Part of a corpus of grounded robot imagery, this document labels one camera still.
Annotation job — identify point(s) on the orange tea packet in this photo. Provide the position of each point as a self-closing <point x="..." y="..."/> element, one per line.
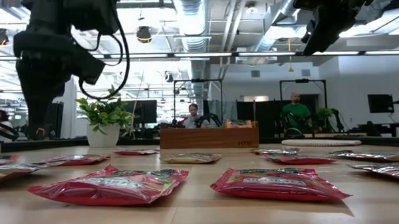
<point x="239" y="124"/>

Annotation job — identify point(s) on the red strawberry tea packet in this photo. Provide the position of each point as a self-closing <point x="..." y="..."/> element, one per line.
<point x="76" y="160"/>
<point x="112" y="188"/>
<point x="136" y="152"/>
<point x="297" y="160"/>
<point x="278" y="185"/>

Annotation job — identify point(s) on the pink packet edge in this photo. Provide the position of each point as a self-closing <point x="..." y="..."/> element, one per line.
<point x="0" y="161"/>

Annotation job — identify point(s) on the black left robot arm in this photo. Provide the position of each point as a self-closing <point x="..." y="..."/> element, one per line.
<point x="48" y="57"/>

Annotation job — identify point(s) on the background black robot arm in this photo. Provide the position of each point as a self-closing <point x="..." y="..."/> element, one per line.
<point x="211" y="120"/>

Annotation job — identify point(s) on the wooden three-compartment tea box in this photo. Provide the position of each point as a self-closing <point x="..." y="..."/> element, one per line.
<point x="207" y="138"/>

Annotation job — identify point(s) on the yellow hanging pendant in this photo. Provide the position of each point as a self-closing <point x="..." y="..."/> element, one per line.
<point x="290" y="69"/>

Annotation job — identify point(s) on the background green plant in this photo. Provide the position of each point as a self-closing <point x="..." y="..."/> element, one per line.
<point x="324" y="113"/>

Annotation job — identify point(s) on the person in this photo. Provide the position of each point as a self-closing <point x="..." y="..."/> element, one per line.
<point x="194" y="120"/>
<point x="0" y="119"/>
<point x="296" y="113"/>

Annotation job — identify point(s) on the long ceiling light strip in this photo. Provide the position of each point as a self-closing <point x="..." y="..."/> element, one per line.
<point x="201" y="54"/>

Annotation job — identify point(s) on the black computer monitor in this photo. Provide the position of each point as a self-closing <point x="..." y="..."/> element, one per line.
<point x="146" y="111"/>

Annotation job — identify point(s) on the green plant in white pot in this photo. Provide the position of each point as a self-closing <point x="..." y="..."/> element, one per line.
<point x="104" y="137"/>

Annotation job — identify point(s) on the black tower cabinet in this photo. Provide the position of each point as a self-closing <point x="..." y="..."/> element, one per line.
<point x="57" y="120"/>

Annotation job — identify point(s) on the silver smooth ventilation duct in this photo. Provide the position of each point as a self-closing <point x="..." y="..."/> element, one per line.
<point x="282" y="12"/>

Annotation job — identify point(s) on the grey wall vent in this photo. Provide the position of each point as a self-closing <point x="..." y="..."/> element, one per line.
<point x="305" y="72"/>
<point x="255" y="73"/>

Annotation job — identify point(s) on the black background rig frame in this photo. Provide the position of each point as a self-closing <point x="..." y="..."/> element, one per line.
<point x="198" y="80"/>
<point x="302" y="80"/>

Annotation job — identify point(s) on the black wall screen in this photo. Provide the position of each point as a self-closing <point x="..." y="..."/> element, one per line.
<point x="380" y="103"/>

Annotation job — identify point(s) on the silver ribbed ventilation duct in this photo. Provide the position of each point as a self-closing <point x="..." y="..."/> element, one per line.
<point x="194" y="22"/>

